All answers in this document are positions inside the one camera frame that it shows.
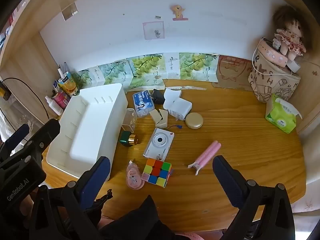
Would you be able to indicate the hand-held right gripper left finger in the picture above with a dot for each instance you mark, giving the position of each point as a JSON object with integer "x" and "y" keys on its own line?
{"x": 100, "y": 172}

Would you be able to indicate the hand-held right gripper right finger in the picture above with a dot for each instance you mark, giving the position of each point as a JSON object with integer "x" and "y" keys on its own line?
{"x": 225, "y": 177}

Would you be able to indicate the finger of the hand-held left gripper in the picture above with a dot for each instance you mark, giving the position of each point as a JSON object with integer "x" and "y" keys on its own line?
{"x": 47, "y": 130}
{"x": 18, "y": 133}

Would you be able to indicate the pink folding comb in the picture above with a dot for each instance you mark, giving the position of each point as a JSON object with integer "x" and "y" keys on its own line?
{"x": 207, "y": 155}

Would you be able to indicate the pink correction tape dispenser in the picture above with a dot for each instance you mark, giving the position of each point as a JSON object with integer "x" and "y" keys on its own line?
{"x": 133, "y": 177}

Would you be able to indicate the white plastic storage bin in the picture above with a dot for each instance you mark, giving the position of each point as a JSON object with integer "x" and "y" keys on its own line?
{"x": 85, "y": 130}

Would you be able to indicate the multicoloured puzzle cube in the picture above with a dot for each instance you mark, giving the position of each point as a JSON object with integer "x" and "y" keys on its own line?
{"x": 156, "y": 172}

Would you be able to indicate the round gold compact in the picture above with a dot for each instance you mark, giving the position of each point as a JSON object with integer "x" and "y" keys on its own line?
{"x": 194, "y": 120}

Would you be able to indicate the white compact camera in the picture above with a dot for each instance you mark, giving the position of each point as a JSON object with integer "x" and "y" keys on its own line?
{"x": 157, "y": 142}

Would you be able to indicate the white lace curtain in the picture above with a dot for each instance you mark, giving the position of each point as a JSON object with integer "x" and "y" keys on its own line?
{"x": 17, "y": 120}

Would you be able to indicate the white spray bottle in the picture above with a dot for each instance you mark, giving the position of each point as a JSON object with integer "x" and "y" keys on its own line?
{"x": 55, "y": 106}

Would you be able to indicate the blue and white tube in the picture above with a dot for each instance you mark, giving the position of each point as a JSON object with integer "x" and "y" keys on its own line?
{"x": 55, "y": 85}

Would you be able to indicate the black cloth with zipper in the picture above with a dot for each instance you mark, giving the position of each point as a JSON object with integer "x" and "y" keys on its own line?
{"x": 140, "y": 220}

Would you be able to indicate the pink blanket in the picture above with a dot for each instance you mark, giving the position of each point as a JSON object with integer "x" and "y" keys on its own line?
{"x": 190, "y": 236}

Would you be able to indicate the wooden side panel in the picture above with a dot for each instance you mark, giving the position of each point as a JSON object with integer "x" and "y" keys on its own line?
{"x": 25, "y": 62}

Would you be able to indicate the white power adapter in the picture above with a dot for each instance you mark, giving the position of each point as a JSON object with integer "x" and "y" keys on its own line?
{"x": 180, "y": 108}

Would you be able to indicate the green tissue pack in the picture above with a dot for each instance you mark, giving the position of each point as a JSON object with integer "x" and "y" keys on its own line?
{"x": 280, "y": 116}

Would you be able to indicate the blue tissue pack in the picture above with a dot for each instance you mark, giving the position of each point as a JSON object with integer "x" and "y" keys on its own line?
{"x": 143, "y": 102}

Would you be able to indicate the light floral cloth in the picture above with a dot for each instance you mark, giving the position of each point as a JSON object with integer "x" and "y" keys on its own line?
{"x": 308, "y": 197}

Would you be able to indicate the grape print paper sheet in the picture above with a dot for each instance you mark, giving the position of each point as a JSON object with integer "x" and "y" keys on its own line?
{"x": 197, "y": 66}
{"x": 146, "y": 66}
{"x": 112, "y": 71}

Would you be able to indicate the black charger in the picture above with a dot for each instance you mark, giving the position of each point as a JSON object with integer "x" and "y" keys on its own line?
{"x": 157, "y": 96}

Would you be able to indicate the small white box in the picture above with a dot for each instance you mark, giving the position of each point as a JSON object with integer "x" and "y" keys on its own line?
{"x": 172, "y": 93}

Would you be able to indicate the brown cardboard with drawing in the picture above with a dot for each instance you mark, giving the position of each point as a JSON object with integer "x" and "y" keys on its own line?
{"x": 232, "y": 72}

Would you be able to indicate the printed canvas bag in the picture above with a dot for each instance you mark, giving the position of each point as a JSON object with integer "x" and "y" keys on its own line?
{"x": 272, "y": 82}

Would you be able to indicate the white square box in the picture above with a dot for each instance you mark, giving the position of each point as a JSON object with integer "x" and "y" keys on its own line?
{"x": 293, "y": 66}

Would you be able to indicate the pink round box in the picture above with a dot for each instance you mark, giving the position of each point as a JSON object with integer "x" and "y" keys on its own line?
{"x": 270, "y": 53}

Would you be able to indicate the small white bear figure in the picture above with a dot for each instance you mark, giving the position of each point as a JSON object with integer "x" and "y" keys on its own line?
{"x": 276, "y": 43}

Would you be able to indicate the rag doll with brown hair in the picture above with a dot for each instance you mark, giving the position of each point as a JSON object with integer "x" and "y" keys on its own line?
{"x": 291, "y": 35}

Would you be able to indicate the clear acrylic wall holder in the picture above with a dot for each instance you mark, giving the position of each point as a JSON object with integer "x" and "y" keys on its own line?
{"x": 69, "y": 11}

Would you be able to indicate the pink square wall sticker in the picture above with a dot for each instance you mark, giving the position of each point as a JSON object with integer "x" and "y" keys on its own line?
{"x": 153, "y": 30}

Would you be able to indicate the bear wall sticker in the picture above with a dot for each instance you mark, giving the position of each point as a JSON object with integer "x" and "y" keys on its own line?
{"x": 178, "y": 11}

